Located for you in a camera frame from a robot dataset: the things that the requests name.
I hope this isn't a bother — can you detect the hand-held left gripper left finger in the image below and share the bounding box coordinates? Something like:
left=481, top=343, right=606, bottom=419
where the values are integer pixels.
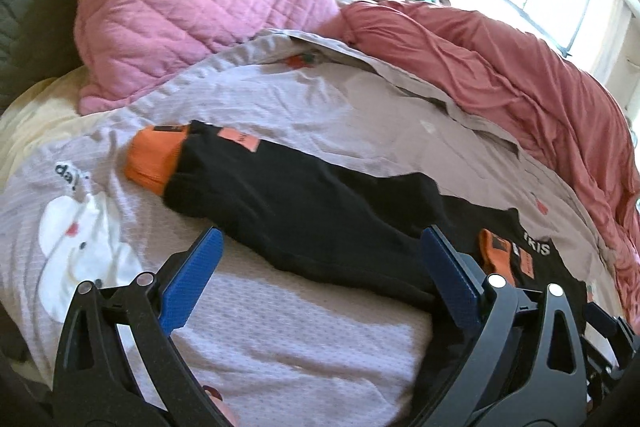
left=50, top=227, right=231, bottom=427

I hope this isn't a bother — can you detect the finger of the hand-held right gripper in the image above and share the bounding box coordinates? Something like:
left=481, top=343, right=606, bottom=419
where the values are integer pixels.
left=584, top=302, right=632, bottom=348

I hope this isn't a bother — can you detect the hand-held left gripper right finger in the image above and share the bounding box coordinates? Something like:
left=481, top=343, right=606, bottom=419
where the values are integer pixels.
left=419, top=226, right=587, bottom=427

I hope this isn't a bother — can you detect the black garment with orange cuffs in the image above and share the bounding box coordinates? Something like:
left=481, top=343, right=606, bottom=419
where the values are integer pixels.
left=125, top=119, right=591, bottom=408

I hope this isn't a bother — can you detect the person's left hand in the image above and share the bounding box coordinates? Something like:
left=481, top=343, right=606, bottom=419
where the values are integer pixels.
left=202, top=386, right=240, bottom=427

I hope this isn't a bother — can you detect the printed beige blanket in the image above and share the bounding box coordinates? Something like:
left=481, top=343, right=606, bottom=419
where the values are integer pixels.
left=0, top=29, right=631, bottom=427

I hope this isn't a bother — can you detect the salmon duvet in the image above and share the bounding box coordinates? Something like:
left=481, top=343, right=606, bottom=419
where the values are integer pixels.
left=320, top=0, right=640, bottom=303

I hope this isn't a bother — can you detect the pale yellow bed sheet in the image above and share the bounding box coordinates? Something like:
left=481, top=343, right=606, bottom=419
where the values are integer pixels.
left=0, top=77, right=86, bottom=172

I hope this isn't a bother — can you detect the pink quilted pillow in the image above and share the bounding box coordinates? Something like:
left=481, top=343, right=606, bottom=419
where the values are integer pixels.
left=74, top=0, right=343, bottom=115

